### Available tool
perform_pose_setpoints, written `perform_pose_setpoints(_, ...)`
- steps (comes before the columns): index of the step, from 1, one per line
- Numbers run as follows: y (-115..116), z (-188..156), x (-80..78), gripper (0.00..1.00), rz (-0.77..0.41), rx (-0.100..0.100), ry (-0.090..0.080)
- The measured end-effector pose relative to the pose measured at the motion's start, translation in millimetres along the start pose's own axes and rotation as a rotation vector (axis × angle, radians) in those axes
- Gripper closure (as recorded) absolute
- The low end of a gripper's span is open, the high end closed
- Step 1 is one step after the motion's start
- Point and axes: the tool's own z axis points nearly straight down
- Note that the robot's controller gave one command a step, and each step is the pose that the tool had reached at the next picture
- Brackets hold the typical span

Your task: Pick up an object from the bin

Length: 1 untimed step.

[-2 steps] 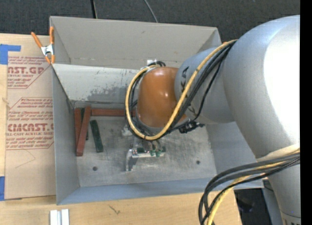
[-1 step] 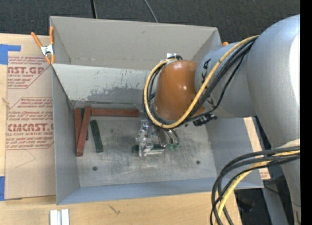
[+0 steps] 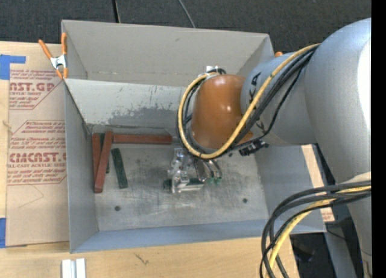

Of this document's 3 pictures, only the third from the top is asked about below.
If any brown cardboard board red print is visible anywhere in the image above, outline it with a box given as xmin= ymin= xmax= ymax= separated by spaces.
xmin=0 ymin=40 xmax=71 ymax=249

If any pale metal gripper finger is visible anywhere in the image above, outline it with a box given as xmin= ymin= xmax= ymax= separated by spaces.
xmin=167 ymin=166 xmax=185 ymax=183
xmin=171 ymin=180 xmax=194 ymax=194

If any black cylinder on white bracket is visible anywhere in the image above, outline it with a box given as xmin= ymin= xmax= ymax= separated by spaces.
xmin=238 ymin=139 xmax=270 ymax=156

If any dark green flat block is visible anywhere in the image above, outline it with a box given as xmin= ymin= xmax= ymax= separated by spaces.
xmin=110 ymin=147 xmax=129 ymax=189

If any grey metal bin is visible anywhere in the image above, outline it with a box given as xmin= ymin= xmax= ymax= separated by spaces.
xmin=61 ymin=19 xmax=327 ymax=254

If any red-brown flat block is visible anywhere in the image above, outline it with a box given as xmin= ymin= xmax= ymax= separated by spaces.
xmin=112 ymin=133 xmax=174 ymax=145
xmin=91 ymin=133 xmax=102 ymax=182
xmin=93 ymin=130 xmax=115 ymax=194

